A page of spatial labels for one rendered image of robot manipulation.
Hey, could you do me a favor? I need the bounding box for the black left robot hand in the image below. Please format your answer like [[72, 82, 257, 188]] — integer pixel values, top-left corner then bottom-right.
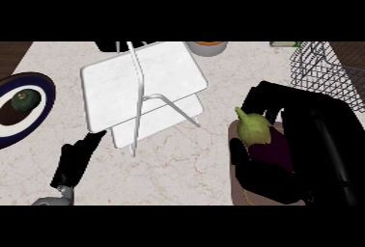
[[48, 129, 107, 191]]

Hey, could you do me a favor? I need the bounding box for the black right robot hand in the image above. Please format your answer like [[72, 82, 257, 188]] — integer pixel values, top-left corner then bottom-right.
[[227, 80, 365, 206]]

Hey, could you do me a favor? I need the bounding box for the purple eggplant with green top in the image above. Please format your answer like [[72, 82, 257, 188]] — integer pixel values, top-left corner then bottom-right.
[[233, 106, 297, 175]]

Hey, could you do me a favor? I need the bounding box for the white tiered shelf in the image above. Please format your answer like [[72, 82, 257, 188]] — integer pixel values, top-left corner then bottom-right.
[[78, 41, 209, 158]]

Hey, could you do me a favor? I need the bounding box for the blue rimmed white plate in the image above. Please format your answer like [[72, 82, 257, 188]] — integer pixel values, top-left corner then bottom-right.
[[0, 71, 57, 151]]

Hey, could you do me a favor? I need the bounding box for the dark green round vegetable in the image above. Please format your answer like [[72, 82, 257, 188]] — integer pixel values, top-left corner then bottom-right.
[[10, 89, 42, 113]]

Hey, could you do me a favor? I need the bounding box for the pale green object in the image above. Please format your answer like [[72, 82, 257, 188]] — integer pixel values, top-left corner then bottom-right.
[[267, 41, 302, 48]]

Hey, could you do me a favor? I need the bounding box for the black object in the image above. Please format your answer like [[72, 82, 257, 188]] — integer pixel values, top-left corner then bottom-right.
[[94, 41, 149, 53]]

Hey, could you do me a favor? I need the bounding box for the grey bowl with orange filling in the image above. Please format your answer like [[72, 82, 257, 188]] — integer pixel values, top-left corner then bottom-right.
[[184, 41, 227, 58]]

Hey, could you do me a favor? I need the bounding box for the black wire basket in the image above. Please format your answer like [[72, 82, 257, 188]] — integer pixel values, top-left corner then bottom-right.
[[288, 41, 365, 114]]

